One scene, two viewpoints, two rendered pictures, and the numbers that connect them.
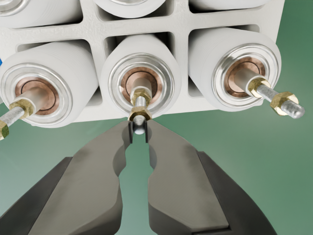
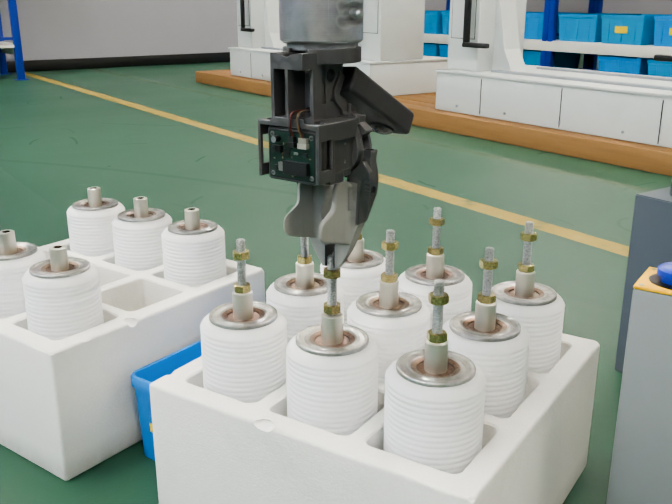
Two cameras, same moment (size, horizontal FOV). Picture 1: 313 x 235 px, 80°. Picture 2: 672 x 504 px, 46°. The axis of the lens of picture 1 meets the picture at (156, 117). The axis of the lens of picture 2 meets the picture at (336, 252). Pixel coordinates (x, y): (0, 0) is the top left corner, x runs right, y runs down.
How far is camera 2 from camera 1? 0.81 m
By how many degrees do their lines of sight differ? 97
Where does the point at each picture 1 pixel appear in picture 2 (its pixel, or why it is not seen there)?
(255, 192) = not seen: outside the picture
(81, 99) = (269, 332)
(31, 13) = (302, 300)
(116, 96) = (304, 334)
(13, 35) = not seen: hidden behind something
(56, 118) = (234, 325)
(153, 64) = (357, 333)
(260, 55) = (458, 359)
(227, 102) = (406, 373)
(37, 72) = (265, 308)
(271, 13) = (515, 425)
